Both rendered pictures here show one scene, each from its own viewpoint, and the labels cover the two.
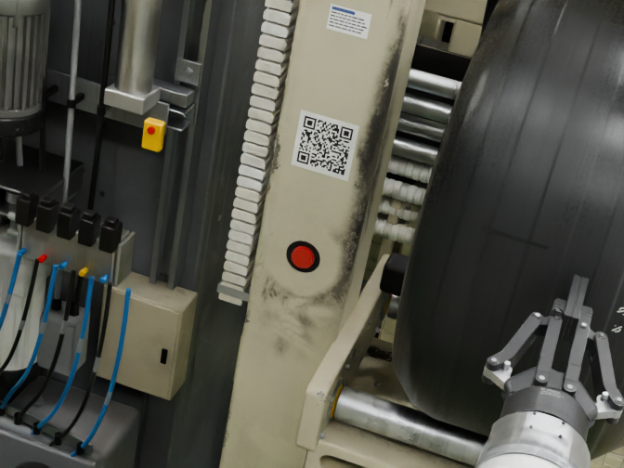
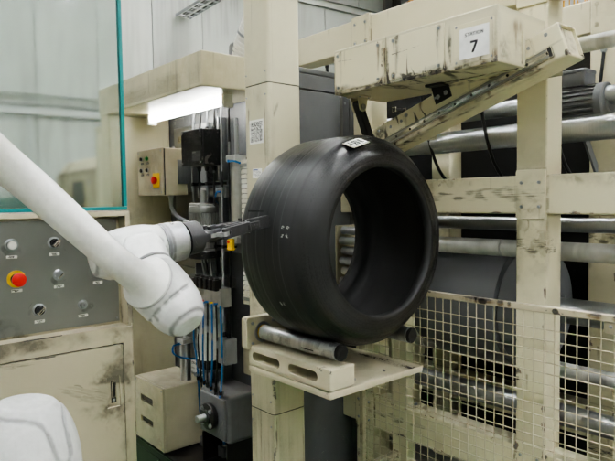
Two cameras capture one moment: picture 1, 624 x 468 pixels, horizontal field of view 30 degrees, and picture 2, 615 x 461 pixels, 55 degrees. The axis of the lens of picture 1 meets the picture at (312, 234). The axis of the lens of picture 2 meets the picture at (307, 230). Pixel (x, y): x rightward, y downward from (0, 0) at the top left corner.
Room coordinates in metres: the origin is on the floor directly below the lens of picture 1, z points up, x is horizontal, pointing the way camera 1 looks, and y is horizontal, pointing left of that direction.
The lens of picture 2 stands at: (-0.08, -1.24, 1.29)
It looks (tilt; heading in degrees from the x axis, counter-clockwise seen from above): 3 degrees down; 37
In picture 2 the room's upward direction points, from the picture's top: 1 degrees counter-clockwise
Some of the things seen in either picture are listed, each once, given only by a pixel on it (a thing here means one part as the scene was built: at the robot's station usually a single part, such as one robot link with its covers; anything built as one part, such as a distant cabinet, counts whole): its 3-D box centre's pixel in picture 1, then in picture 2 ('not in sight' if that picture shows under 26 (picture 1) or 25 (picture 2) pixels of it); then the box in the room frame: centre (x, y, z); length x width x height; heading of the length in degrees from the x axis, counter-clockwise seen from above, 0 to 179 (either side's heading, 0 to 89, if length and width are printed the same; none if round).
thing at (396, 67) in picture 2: not in sight; (430, 61); (1.60, -0.45, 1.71); 0.61 x 0.25 x 0.15; 78
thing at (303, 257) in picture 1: (304, 255); not in sight; (1.31, 0.00, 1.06); 0.03 x 0.02 x 0.03; 78
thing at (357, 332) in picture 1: (354, 344); (296, 324); (1.37, -0.09, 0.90); 0.40 x 0.03 x 0.10; 168
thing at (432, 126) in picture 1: (409, 146); (368, 265); (1.75, -0.13, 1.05); 0.20 x 0.15 x 0.30; 78
